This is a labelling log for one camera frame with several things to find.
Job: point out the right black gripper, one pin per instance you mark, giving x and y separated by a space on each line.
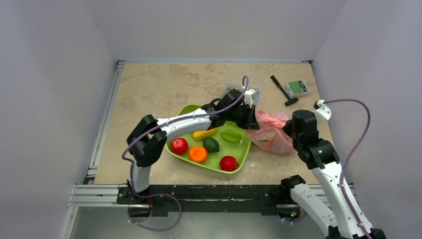
289 128

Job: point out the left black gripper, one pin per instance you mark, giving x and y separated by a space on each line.
245 124

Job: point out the pink plastic bag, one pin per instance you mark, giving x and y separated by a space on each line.
271 137

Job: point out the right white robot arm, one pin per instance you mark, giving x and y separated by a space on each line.
342 217

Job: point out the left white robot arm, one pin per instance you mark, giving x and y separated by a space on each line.
147 140

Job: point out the green fake starfruit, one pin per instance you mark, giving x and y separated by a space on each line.
231 136

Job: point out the red fake apple right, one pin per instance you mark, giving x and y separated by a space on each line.
228 163

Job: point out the red fake apple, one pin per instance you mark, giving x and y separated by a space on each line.
228 163
179 146

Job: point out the dark green fake avocado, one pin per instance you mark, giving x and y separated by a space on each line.
211 145

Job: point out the yellow fake fruit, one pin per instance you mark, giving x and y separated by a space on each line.
200 135

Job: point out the orange fake fruit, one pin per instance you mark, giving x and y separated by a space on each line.
198 154

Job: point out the red fake apple left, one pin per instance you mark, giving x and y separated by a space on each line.
179 146

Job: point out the green plastic tray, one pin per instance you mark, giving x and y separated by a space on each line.
238 150

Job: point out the small green labelled box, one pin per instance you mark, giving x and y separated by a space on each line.
297 89

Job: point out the clear plastic screw box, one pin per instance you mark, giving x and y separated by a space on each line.
234 77

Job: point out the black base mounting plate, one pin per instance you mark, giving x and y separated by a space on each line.
268 200

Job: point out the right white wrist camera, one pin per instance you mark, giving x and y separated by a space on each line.
322 112

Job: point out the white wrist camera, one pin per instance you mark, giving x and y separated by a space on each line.
322 112
251 97

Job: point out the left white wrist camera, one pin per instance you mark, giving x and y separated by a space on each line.
251 97

